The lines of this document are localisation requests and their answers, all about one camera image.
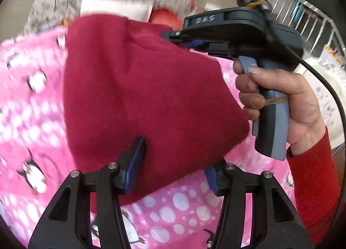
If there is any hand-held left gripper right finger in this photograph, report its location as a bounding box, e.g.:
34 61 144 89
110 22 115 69
204 159 315 249

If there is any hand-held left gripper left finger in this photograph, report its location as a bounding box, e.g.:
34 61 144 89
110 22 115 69
28 136 147 249

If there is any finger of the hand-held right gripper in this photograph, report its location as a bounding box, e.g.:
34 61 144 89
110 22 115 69
207 49 233 60
160 30 206 50

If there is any maroon fleece garment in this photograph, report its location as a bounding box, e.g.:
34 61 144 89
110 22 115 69
63 14 250 206

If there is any person's right forearm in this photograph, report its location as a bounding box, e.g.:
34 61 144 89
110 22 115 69
287 127 342 245

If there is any person's right hand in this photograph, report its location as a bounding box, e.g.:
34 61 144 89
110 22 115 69
233 61 326 156

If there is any red embroidered cushion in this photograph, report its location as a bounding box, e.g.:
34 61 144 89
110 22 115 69
148 7 186 31

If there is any metal railing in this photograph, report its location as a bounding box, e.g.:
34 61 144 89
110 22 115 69
270 0 346 58

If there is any white pillow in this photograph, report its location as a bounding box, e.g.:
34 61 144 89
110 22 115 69
80 0 154 23

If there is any white printed cloth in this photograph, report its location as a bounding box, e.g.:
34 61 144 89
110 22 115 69
296 45 346 141

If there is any pink penguin print blanket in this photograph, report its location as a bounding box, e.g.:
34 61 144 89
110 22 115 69
0 26 300 249

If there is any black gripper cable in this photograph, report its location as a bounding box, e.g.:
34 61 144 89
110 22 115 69
296 59 346 147

